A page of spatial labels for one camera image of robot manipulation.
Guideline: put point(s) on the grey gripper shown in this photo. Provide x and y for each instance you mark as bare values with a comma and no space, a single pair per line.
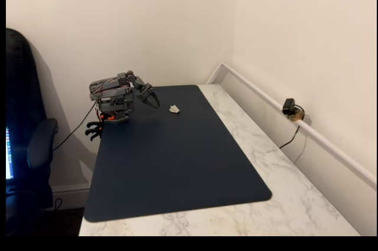
146,94

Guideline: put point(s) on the white plastic piece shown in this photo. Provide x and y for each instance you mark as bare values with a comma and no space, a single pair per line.
174,110

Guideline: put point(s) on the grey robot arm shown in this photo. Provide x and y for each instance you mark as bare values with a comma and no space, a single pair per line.
112,93

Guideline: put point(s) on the dark blue desk mat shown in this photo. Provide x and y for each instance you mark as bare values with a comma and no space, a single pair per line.
177,168

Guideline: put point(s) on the black table clamp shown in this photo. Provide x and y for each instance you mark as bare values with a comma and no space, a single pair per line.
94,125
94,133

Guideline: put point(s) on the white baseboard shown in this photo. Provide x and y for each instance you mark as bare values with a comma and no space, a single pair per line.
71,193

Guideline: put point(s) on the black office chair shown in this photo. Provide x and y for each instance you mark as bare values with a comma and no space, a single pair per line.
23,100

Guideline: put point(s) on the black webcam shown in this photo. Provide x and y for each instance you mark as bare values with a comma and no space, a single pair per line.
288,105

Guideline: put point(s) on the laptop screen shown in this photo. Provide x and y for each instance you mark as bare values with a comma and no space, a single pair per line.
9,153

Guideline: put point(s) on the tan webcam mount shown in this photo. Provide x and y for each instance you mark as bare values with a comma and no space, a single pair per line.
296,116

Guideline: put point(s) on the white wall rail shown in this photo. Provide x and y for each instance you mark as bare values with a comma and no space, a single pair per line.
325,143

